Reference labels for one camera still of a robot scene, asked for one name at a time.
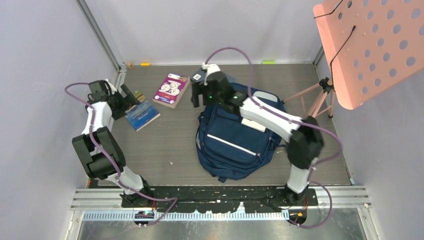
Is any purple cartoon book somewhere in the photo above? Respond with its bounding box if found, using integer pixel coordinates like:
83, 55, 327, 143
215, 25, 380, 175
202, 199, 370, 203
152, 73, 191, 109

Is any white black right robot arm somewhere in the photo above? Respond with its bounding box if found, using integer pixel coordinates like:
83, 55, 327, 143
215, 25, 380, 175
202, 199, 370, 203
191, 70, 324, 205

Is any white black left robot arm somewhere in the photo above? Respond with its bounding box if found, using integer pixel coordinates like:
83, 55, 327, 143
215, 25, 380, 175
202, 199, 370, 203
64, 79, 154, 207

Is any black thin stand cable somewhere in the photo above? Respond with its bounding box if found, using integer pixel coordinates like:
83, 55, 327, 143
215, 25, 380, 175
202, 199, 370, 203
313, 0, 357, 90

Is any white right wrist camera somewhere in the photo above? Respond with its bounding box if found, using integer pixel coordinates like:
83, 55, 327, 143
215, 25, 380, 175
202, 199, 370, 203
201, 62, 221, 86

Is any navy blue backpack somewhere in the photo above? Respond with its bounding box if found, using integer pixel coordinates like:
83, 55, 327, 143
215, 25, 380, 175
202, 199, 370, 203
195, 104, 283, 183

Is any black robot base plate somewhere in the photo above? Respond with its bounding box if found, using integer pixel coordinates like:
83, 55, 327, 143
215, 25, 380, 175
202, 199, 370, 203
150, 185, 319, 214

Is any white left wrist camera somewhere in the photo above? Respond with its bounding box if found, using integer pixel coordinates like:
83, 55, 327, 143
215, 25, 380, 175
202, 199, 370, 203
104, 79, 118, 96

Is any pink perforated stand board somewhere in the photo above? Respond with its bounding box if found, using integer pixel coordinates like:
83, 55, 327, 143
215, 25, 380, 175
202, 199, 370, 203
313, 0, 424, 110

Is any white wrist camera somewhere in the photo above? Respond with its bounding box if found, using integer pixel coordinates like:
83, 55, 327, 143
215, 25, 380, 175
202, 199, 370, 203
104, 79, 118, 96
201, 62, 221, 86

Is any dark blue notebook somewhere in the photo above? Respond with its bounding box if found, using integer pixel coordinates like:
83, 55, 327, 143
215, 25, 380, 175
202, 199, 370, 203
190, 67, 207, 83

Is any aluminium frame rail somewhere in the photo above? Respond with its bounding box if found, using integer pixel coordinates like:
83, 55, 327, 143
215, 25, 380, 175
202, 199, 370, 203
75, 0, 121, 72

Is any blue green landscape book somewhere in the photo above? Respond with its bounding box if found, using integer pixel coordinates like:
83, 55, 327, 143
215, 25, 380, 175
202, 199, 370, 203
125, 93, 161, 132

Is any small wooden cube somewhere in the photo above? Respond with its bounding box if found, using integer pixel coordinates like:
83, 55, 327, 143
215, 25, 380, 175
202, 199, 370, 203
125, 61, 134, 69

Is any green tape piece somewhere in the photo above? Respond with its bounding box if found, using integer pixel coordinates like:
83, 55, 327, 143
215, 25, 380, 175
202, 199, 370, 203
261, 60, 276, 65

